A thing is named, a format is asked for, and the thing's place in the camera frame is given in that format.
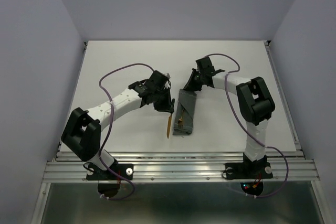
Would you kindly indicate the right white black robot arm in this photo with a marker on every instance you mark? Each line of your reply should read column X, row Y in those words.
column 256, row 106

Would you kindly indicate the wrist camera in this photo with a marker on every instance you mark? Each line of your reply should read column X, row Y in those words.
column 157, row 80
column 205, row 66

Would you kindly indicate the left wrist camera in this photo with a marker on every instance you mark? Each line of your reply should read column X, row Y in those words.
column 157, row 80

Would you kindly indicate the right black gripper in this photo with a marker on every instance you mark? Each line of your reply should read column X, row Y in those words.
column 190, row 85

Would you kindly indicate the aluminium frame rail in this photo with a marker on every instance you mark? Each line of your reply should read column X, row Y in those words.
column 181, row 167

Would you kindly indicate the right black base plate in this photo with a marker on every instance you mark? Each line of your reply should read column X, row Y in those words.
column 242, row 171

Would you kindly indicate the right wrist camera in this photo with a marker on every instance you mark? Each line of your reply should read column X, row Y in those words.
column 205, row 66

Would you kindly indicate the grey cloth napkin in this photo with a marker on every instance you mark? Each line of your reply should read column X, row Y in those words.
column 186, row 100

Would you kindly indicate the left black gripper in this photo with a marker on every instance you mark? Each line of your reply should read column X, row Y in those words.
column 167, row 106

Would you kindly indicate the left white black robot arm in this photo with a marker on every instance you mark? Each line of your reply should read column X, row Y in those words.
column 82, row 133

